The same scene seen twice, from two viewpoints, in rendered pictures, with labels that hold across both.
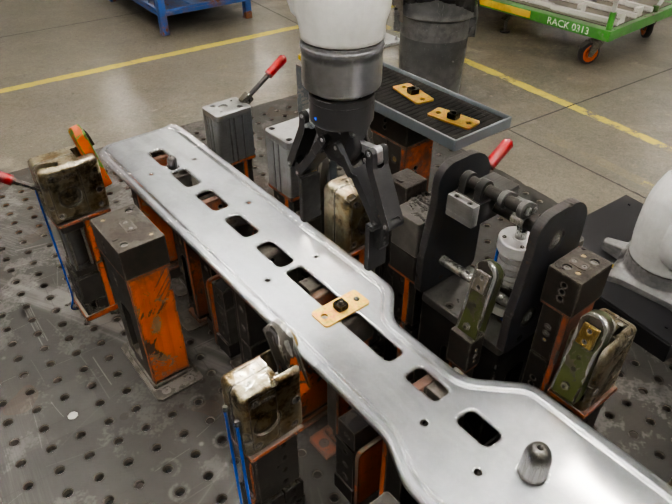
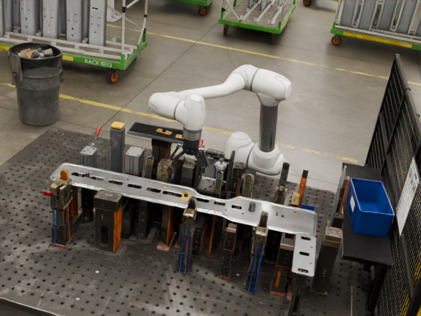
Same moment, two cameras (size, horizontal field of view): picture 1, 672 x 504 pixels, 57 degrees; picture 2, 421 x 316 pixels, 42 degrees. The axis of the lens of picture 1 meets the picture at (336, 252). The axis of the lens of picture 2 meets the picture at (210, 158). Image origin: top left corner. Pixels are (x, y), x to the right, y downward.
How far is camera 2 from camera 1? 2.12 m
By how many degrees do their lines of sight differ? 37
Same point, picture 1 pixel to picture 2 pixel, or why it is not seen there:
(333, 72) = (196, 135)
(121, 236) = (111, 198)
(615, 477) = (265, 205)
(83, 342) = (72, 254)
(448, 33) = (51, 83)
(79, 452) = (112, 278)
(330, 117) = (193, 144)
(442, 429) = (230, 209)
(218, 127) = (91, 158)
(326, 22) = (197, 125)
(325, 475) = not seen: hidden behind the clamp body
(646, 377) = not seen: hidden behind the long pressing
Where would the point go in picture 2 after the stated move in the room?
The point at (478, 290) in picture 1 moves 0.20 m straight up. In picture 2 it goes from (219, 179) to (223, 145)
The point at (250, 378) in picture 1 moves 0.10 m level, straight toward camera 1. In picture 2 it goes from (190, 212) to (206, 221)
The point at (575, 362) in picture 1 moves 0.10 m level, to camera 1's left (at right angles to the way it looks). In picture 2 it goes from (247, 187) to (232, 192)
